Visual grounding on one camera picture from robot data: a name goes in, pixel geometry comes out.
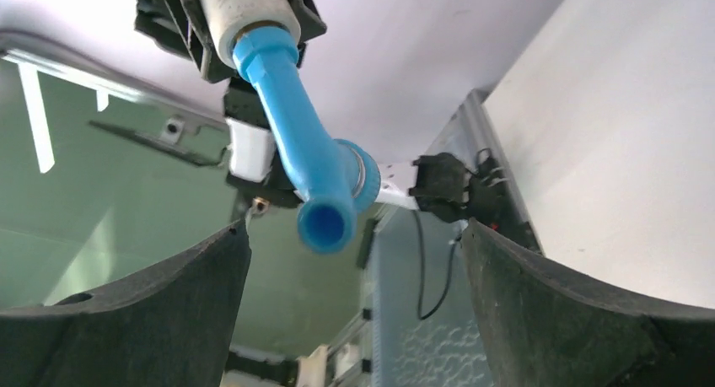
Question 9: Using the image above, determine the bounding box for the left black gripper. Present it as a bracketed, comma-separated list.
[133, 0, 328, 85]

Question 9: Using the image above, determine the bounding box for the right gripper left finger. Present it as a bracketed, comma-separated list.
[1, 221, 251, 386]

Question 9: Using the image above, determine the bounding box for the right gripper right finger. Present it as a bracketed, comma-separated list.
[461, 221, 714, 386]

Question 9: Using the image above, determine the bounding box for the blue plastic water faucet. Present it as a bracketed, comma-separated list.
[233, 26, 381, 254]

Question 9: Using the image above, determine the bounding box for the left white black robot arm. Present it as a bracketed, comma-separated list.
[135, 0, 327, 208]

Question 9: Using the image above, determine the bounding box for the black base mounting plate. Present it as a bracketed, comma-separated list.
[408, 148, 542, 254]

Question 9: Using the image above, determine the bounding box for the left black camera cable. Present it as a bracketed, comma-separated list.
[411, 210, 460, 322]

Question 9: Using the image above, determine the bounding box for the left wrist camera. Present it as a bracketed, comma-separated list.
[226, 117, 276, 183]

